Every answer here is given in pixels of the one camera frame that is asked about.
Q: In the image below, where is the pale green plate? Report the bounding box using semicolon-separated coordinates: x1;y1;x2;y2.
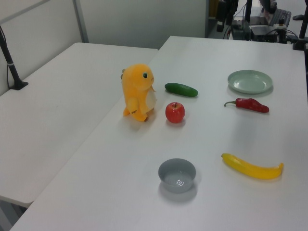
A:
227;69;274;94

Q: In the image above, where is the green cucumber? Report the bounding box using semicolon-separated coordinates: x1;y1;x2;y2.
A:
164;82;199;98

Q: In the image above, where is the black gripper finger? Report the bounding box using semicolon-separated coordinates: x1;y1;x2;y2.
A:
226;3;235;26
216;2;226;33

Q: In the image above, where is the yellow banana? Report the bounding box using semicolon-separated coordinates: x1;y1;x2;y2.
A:
221;153;284;180

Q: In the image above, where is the grey bowl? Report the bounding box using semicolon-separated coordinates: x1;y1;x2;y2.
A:
158;158;197;194

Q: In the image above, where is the orange plush toy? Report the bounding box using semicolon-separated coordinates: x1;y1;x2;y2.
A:
120;63;158;123

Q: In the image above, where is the black pole with flat foot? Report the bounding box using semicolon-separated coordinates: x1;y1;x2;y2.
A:
0;25;29;91

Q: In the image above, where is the black computer keyboard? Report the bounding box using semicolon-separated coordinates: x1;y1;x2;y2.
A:
269;8;292;27

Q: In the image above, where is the red chili pepper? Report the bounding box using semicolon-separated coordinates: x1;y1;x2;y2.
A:
224;98;270;114

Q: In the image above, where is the black stand with table clamp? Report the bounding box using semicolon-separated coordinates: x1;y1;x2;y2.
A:
292;13;308;51

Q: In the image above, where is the black upright pole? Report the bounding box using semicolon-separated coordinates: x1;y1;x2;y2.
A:
244;0;253;23

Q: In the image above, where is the black electronics box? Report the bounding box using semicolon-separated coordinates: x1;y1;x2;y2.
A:
249;24;281;43

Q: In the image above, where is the grey partition frame post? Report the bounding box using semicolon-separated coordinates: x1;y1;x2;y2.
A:
72;0;90;44

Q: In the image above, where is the red apple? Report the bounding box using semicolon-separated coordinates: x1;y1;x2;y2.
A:
165;102;186;124

